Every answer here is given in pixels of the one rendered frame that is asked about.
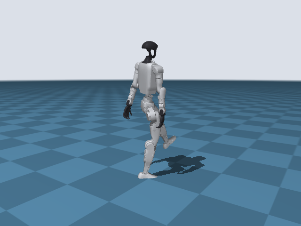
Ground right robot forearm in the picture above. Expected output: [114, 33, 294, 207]
[158, 88, 166, 114]

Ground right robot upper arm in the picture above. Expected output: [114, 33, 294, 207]
[152, 65, 164, 93]

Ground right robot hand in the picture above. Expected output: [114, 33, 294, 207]
[156, 109, 165, 128]

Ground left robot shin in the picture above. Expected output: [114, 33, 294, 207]
[160, 123, 169, 144]

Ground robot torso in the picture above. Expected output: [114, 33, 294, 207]
[138, 60, 158, 114]

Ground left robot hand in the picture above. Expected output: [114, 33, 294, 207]
[123, 100, 132, 119]

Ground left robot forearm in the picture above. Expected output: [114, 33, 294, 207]
[128, 85, 137, 105]

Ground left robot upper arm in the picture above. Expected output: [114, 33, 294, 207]
[132, 62, 140, 89]

